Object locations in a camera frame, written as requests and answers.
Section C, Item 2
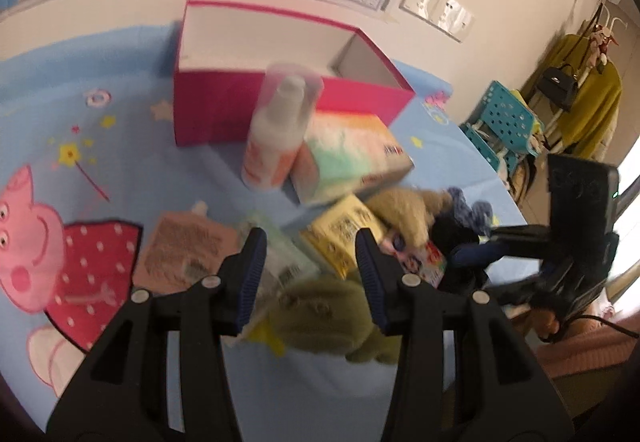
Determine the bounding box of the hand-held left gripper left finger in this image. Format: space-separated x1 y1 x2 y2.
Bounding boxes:
46 227 268 442

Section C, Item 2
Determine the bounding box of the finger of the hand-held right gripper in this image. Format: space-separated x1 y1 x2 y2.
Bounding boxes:
482 272 547 305
450 223 552 269

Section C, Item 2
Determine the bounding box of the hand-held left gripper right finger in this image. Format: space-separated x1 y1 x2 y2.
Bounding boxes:
354 227 573 442

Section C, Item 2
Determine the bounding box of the clear pack of cotton pads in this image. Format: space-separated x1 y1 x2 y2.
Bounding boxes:
235 214 321 338

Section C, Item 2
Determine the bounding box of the blue crocheted cloth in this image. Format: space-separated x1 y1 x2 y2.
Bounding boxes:
447 187 498 238

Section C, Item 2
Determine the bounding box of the yellow packet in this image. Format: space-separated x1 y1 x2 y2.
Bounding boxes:
300 194 388 280

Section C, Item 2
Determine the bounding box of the small floral tissue packet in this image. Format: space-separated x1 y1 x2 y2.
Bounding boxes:
382 232 448 290

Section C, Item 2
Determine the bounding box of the green plush toy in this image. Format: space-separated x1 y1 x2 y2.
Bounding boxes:
250 267 401 365

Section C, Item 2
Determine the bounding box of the tan plush toy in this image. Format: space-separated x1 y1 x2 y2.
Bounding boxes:
367 187 453 248

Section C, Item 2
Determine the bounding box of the dark cloth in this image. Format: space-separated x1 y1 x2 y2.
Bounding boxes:
430 214 493 290

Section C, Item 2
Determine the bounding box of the pink pouch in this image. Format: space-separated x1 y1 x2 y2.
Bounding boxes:
131 202 241 295

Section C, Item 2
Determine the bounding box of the pink cardboard box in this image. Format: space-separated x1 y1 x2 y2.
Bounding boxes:
172 0 416 148

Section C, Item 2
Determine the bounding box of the person's right hand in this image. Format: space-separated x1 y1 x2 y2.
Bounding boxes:
530 308 565 344

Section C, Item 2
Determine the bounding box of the yellow coat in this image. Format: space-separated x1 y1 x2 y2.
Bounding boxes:
520 33 623 160

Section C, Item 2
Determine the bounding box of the teal plastic stool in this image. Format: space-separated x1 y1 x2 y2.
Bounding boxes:
460 81 543 183

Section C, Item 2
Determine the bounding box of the black handbag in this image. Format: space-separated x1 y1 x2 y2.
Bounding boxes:
536 63 581 113

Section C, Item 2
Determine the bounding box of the pastel tissue pack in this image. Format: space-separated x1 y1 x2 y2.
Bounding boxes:
290 111 416 205

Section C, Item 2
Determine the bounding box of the white pump bottle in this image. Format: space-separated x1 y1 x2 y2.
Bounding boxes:
241 62 325 190

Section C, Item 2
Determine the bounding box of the blue printed blanket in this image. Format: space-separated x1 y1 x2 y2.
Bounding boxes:
0 24 528 442

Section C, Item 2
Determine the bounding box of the small plush ornament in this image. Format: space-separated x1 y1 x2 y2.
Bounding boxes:
589 24 621 68

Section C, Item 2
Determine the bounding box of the black cable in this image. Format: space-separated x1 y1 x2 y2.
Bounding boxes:
575 313 640 339

